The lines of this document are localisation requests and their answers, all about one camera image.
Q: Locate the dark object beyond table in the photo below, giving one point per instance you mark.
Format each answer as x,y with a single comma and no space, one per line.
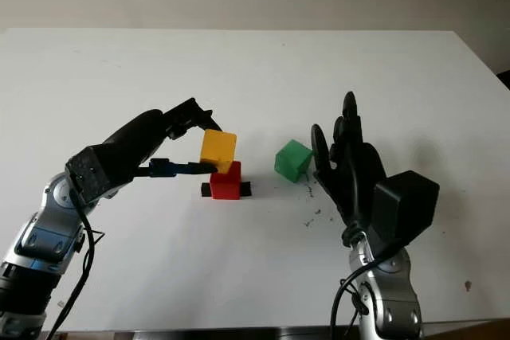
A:
505,79

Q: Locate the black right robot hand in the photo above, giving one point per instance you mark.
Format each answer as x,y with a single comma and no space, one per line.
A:
354,180

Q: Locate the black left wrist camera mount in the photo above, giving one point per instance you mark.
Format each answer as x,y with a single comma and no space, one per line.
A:
95,173

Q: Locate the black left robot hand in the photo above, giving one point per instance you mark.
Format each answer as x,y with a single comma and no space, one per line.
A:
135,141

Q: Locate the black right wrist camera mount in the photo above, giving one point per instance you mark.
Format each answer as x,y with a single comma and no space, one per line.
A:
406,204

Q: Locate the yellow cube block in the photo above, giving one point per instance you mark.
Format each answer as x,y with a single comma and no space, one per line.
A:
217,149

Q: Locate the red cube block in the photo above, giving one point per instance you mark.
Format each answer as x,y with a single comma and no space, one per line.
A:
227,186

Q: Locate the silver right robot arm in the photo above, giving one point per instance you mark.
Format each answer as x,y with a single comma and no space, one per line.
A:
394,308

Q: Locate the black tape strip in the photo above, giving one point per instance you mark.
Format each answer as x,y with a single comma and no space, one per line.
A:
205,190

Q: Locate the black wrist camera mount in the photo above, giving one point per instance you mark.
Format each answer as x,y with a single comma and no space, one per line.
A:
95,173
406,204

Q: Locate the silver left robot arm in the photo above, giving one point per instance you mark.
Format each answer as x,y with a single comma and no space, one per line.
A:
44,232

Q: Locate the green cube block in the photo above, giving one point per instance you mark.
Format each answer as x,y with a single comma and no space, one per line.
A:
291,162

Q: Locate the dark round robot torso part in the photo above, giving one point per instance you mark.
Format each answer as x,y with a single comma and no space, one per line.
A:
303,335

